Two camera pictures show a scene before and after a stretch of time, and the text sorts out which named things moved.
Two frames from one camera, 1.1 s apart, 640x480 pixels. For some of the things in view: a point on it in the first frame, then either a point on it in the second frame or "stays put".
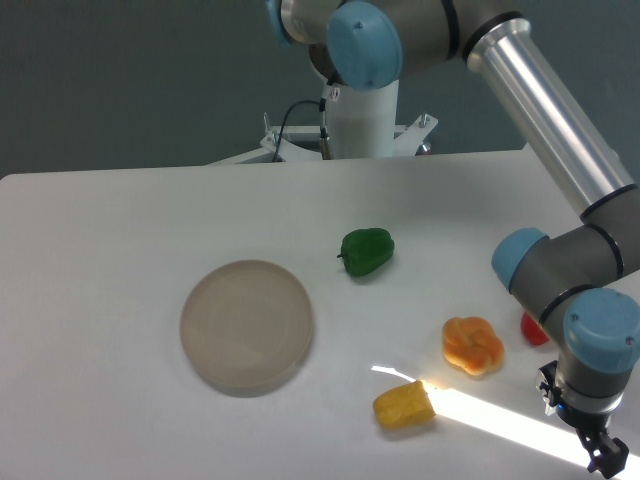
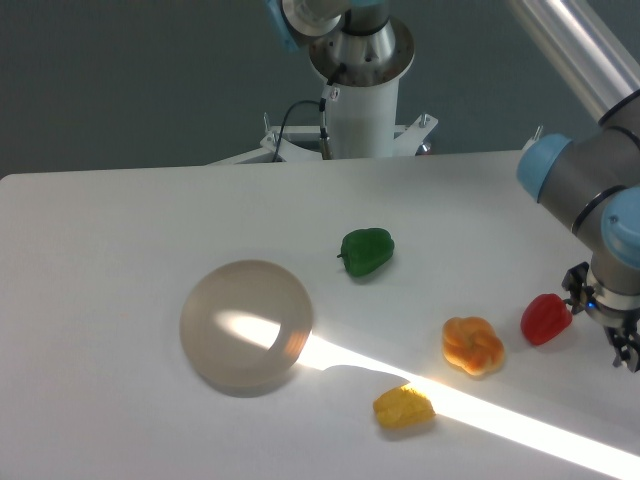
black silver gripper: x=590 y=416 → x=619 y=312
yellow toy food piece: x=403 y=407 stays put
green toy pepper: x=365 y=250 stays put
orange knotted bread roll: x=472 y=344 stays put
